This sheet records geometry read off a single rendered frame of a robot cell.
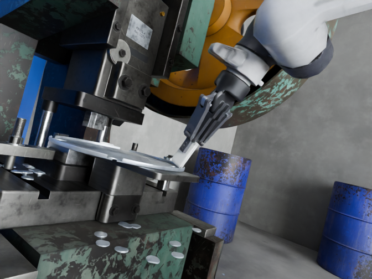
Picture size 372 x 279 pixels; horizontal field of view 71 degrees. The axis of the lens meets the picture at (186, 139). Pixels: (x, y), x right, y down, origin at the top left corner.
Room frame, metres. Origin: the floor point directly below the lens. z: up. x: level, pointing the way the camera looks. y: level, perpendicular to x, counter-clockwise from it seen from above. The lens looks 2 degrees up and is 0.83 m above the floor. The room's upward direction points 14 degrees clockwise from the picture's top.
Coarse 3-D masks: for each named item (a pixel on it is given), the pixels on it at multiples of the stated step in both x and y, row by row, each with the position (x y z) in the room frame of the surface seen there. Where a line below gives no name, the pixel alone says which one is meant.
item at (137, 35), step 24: (144, 0) 0.60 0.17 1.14; (144, 24) 0.61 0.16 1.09; (120, 48) 0.56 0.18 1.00; (144, 48) 0.63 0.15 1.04; (72, 72) 0.60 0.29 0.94; (96, 72) 0.55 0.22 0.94; (120, 72) 0.55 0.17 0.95; (144, 72) 0.64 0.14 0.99; (96, 96) 0.56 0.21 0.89; (120, 96) 0.56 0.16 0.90; (144, 96) 0.61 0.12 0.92
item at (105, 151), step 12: (60, 144) 0.46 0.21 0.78; (72, 144) 0.52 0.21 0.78; (84, 144) 0.59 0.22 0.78; (96, 144) 0.68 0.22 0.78; (96, 156) 0.44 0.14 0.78; (108, 156) 0.47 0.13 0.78; (120, 156) 0.52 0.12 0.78; (132, 156) 0.53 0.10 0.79; (144, 156) 0.70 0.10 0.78; (156, 168) 0.47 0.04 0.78; (168, 168) 0.49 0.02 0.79; (180, 168) 0.53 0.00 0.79
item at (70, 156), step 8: (48, 144) 0.61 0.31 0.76; (56, 144) 0.59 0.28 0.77; (56, 152) 0.59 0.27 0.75; (64, 152) 0.57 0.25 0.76; (72, 152) 0.57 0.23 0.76; (80, 152) 0.59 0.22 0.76; (64, 160) 0.57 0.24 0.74; (72, 160) 0.57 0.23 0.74; (80, 160) 0.59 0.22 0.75; (88, 160) 0.61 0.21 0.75
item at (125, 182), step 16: (96, 160) 0.55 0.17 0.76; (112, 160) 0.49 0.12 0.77; (96, 176) 0.54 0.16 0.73; (112, 176) 0.51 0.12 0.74; (128, 176) 0.54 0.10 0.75; (144, 176) 0.58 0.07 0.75; (160, 176) 0.43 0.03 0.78; (176, 176) 0.46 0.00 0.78; (192, 176) 0.51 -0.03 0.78; (112, 192) 0.51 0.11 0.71; (128, 192) 0.55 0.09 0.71; (112, 208) 0.52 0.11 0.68; (128, 208) 0.56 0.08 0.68
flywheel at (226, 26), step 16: (224, 0) 0.88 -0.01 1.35; (240, 0) 0.89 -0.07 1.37; (256, 0) 0.85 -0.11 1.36; (224, 16) 0.89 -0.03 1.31; (240, 16) 0.88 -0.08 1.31; (208, 32) 0.93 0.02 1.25; (224, 32) 0.91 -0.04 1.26; (240, 32) 0.90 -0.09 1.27; (208, 48) 0.93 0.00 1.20; (208, 64) 0.92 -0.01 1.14; (160, 80) 1.00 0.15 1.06; (176, 80) 1.00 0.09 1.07; (192, 80) 0.95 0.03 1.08; (208, 80) 0.91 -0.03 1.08; (160, 96) 0.98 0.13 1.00; (176, 96) 0.94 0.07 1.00; (192, 96) 0.90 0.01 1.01; (192, 112) 1.01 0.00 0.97
